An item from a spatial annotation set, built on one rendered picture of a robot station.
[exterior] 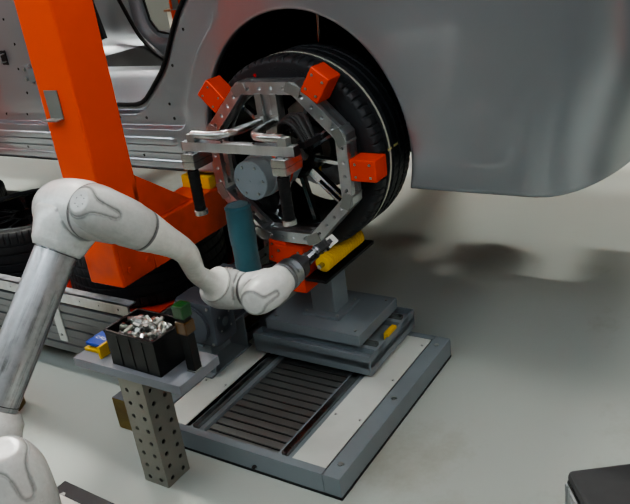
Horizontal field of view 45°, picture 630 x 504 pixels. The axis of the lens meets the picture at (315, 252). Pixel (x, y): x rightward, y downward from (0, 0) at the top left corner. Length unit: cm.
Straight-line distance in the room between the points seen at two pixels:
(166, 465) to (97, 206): 105
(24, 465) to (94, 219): 52
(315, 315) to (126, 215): 125
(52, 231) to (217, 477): 105
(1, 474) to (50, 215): 56
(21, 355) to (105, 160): 86
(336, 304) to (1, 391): 134
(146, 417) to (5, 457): 77
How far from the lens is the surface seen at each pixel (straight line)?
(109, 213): 167
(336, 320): 274
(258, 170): 230
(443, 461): 242
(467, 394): 269
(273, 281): 204
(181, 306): 205
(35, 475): 168
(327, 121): 228
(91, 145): 244
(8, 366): 182
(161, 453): 243
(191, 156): 234
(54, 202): 180
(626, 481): 187
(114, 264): 256
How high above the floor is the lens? 155
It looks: 24 degrees down
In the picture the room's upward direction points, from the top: 8 degrees counter-clockwise
